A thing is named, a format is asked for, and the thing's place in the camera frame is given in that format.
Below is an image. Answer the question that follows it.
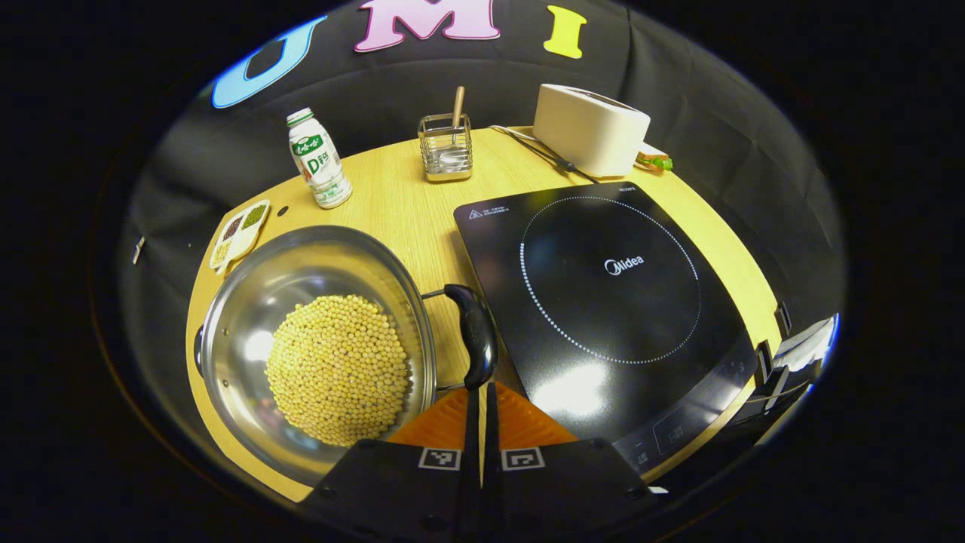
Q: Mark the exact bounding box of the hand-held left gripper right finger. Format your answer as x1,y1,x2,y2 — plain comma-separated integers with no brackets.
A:
482,381,668,542

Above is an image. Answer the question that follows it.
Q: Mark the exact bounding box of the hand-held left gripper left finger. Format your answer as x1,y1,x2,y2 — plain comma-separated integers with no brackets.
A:
302,383,483,542

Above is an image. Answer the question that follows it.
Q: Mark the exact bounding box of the pile of yellow soybeans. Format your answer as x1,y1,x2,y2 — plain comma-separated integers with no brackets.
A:
265,294,409,447

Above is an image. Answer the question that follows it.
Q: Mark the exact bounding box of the black induction cooktop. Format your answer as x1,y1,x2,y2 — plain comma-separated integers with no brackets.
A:
453,181,758,474

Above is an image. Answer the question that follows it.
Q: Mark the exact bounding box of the steel pot with black handles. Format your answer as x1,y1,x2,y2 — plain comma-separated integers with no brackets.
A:
194,225,500,487

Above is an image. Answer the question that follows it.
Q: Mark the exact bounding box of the white toaster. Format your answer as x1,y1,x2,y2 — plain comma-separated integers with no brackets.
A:
532,83,651,179

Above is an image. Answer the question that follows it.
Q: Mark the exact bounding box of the white divided dish of grains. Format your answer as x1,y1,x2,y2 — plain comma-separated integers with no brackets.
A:
209,199,271,272

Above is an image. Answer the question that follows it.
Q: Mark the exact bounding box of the white bottle with green label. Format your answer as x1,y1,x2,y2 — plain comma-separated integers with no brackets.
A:
286,107,354,210

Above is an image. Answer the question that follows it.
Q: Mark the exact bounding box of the metal wire utensil holder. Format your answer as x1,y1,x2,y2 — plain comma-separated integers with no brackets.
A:
418,113,473,183

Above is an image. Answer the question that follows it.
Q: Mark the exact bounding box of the toaster power cable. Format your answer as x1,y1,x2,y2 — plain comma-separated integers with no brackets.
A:
490,124,600,184

